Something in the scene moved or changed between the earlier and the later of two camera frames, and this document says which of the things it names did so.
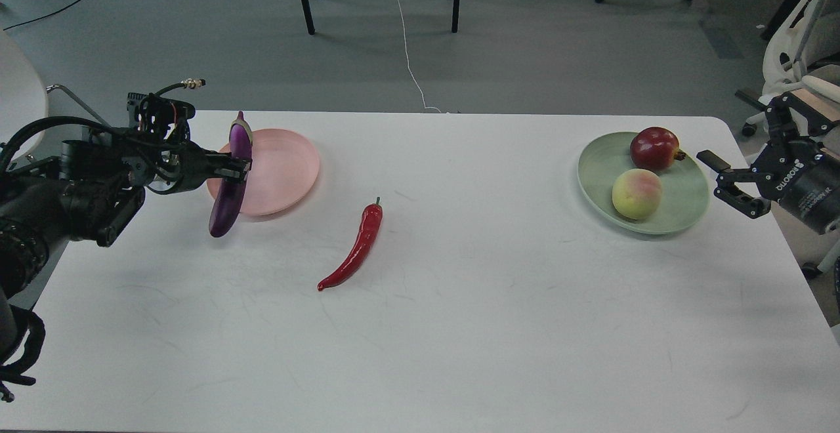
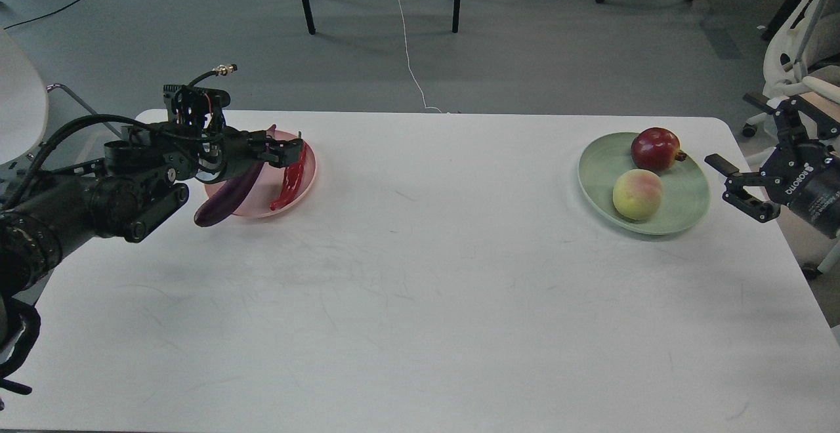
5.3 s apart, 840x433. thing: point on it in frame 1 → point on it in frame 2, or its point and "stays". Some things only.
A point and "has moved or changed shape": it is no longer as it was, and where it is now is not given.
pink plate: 284,172 stays
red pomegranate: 655,148 stays
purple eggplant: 228,198 has moved or changed shape
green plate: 685,191 stays
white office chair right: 807,48 stays
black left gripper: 181,166 → 224,152
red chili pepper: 371,219 → 292,174
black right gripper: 802,174 stays
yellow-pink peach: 637,194 stays
